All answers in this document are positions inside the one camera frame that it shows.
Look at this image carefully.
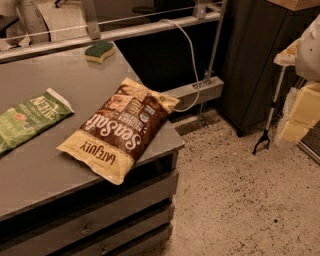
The grey drawer unit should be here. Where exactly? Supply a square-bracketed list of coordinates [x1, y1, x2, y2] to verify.
[0, 153, 178, 256]

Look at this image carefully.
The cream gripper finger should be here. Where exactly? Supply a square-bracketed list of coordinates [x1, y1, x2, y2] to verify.
[289, 82, 320, 126]
[279, 120, 309, 143]

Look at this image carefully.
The reacher grabber tool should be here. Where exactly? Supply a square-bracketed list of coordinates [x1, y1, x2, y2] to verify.
[252, 66, 286, 155]

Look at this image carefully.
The white cable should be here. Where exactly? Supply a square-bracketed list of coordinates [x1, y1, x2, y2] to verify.
[159, 18, 201, 113]

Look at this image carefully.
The brown Late July chip bag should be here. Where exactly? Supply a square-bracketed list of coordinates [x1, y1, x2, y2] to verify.
[58, 78, 179, 185]

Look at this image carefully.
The green yellow sponge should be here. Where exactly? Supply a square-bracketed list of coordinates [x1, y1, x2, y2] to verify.
[85, 41, 115, 63]

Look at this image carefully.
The grey metal rail frame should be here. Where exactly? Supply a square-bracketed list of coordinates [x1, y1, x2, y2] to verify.
[0, 0, 229, 64]

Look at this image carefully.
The green chip bag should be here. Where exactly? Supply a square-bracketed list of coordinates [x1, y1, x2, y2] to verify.
[0, 88, 74, 155]

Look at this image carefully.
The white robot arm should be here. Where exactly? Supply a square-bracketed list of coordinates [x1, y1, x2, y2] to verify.
[273, 14, 320, 144]

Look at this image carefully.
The dark grey cabinet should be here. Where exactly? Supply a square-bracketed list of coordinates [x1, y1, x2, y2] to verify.
[221, 0, 320, 137]

